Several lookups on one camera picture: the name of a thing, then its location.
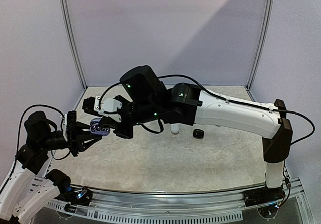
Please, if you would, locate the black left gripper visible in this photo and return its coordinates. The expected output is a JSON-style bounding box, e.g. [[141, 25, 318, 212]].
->
[[38, 121, 102, 156]]

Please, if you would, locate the silver blue charging case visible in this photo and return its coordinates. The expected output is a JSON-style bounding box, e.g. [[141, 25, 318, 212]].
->
[[90, 118, 110, 136]]

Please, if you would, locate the white oval charging case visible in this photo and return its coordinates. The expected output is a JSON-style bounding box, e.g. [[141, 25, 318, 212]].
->
[[170, 124, 179, 135]]

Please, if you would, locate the glossy black earbud charging case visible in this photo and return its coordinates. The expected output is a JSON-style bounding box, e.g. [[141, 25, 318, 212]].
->
[[192, 129, 205, 139]]

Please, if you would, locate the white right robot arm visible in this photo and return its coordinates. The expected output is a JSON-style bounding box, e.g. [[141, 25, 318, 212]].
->
[[94, 65, 293, 202]]

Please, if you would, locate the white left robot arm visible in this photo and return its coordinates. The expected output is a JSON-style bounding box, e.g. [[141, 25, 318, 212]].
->
[[1, 111, 102, 223]]

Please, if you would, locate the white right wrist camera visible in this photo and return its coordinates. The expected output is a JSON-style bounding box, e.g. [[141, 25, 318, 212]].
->
[[82, 96, 122, 123]]

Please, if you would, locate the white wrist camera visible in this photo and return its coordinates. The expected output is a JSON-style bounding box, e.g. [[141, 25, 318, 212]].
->
[[62, 110, 77, 141], [82, 96, 122, 123]]

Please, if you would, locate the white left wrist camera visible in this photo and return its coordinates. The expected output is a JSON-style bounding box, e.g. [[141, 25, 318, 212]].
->
[[62, 110, 77, 141]]

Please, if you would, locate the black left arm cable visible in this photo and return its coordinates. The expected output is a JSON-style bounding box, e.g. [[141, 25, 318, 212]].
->
[[17, 104, 71, 161]]

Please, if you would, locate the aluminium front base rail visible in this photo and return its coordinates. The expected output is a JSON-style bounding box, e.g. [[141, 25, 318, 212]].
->
[[32, 176, 309, 221]]

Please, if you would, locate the white perforated cable tray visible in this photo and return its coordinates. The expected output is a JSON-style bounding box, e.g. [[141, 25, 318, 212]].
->
[[35, 198, 244, 222]]

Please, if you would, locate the aluminium left corner post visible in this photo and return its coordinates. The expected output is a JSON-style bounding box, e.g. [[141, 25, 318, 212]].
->
[[60, 0, 88, 91]]

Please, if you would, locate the aluminium corner post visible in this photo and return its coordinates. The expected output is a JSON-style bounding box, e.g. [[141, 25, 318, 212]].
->
[[60, 0, 88, 91], [245, 0, 274, 91]]

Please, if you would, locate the aluminium right corner post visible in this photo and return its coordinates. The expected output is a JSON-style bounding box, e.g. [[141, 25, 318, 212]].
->
[[245, 0, 274, 91]]

